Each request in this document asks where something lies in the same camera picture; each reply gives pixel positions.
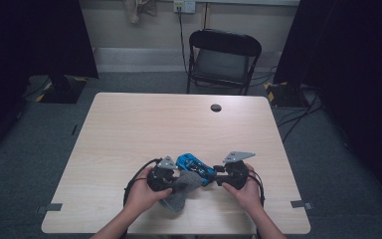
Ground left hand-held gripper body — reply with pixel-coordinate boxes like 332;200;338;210
146;155;179;194

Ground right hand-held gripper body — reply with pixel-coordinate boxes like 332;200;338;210
223;150;257;191

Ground blue toy car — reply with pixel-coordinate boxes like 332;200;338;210
175;152;218;187

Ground grey cloth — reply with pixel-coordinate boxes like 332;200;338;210
158;170;204;214

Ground person's right hand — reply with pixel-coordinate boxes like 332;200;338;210
221;162;264;217

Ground person's left hand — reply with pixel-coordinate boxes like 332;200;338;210
123;165;174;217

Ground grey tape strip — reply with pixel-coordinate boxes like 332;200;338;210
289;199;314;211
36;202;64;215

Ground black stand base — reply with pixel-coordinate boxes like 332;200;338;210
263;81;310;110
39;74;89;105

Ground black folding chair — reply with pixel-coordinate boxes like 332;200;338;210
186;29;263;97

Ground black curtain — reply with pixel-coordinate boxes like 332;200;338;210
0;0;99;167
273;0;382;213

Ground beige hanging cloth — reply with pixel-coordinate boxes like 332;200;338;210
122;0;158;25

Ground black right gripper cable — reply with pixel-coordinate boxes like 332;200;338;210
248;169;267;207

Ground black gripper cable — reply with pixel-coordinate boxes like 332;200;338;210
248;169;267;207
122;157;163;239

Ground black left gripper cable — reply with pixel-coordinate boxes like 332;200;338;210
122;157;163;239

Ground black floor cables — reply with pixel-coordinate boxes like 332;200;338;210
249;65;325;144

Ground black outlet cable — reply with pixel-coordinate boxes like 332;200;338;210
177;6;190;76

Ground white wall outlet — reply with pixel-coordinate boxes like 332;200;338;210
173;0;197;15

